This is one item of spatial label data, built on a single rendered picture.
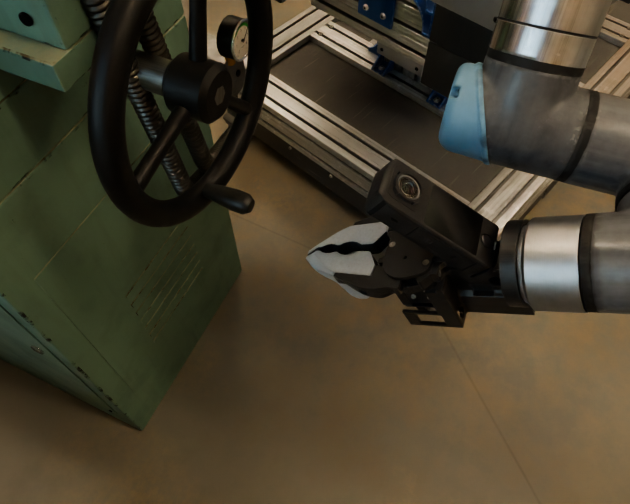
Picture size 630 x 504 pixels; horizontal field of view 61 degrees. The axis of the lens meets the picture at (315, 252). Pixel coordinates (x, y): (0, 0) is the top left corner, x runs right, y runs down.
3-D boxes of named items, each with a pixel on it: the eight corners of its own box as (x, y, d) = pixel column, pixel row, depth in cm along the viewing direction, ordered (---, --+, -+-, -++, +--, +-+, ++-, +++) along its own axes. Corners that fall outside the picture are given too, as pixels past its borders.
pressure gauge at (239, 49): (237, 80, 84) (230, 34, 77) (216, 73, 84) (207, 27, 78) (256, 56, 87) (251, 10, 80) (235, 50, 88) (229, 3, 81)
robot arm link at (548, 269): (573, 276, 37) (584, 187, 41) (505, 275, 39) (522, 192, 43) (590, 331, 41) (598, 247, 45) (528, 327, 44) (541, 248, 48)
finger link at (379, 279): (334, 296, 50) (422, 300, 45) (327, 287, 49) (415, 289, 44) (350, 256, 52) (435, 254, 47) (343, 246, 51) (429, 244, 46)
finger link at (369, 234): (329, 282, 58) (407, 283, 53) (302, 249, 54) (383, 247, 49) (338, 259, 59) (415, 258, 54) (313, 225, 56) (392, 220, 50)
